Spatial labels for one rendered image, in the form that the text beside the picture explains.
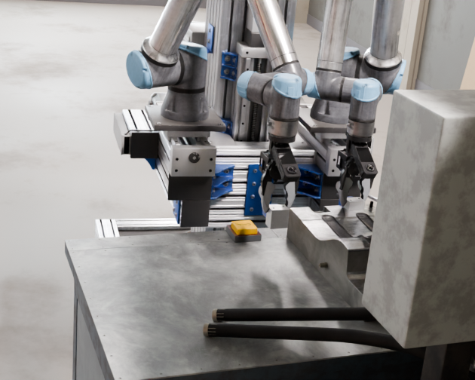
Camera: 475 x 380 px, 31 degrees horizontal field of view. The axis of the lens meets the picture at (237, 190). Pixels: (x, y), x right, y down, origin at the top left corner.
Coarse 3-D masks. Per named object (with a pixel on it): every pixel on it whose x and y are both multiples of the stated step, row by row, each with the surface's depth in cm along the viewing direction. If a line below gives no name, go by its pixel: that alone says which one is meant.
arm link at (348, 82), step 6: (348, 78) 251; (354, 78) 251; (366, 78) 253; (372, 78) 254; (348, 84) 249; (342, 90) 250; (348, 90) 249; (342, 96) 250; (348, 96) 250; (342, 102) 252; (348, 102) 251
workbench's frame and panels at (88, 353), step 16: (80, 288) 214; (80, 304) 227; (80, 320) 230; (80, 336) 231; (96, 336) 195; (80, 352) 232; (96, 352) 207; (400, 352) 197; (80, 368) 233; (96, 368) 209; (256, 368) 185; (272, 368) 186; (288, 368) 188; (304, 368) 189; (320, 368) 191; (336, 368) 192; (352, 368) 194; (368, 368) 198; (384, 368) 199; (400, 368) 201; (416, 368) 202
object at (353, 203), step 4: (348, 200) 249; (352, 200) 250; (356, 200) 250; (360, 200) 250; (340, 204) 254; (348, 204) 249; (352, 204) 248; (356, 204) 249; (360, 204) 249; (364, 204) 250; (348, 208) 249; (352, 208) 249; (356, 208) 249; (360, 208) 250
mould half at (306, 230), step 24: (312, 216) 242; (336, 216) 244; (312, 240) 233; (336, 240) 219; (360, 240) 218; (312, 264) 234; (336, 264) 220; (360, 264) 215; (336, 288) 220; (360, 288) 210
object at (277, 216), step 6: (270, 204) 233; (276, 204) 234; (282, 204) 230; (270, 210) 227; (276, 210) 226; (282, 210) 227; (288, 210) 228; (270, 216) 227; (276, 216) 227; (282, 216) 228; (288, 216) 228; (270, 222) 227; (276, 222) 228; (282, 222) 228; (270, 228) 228
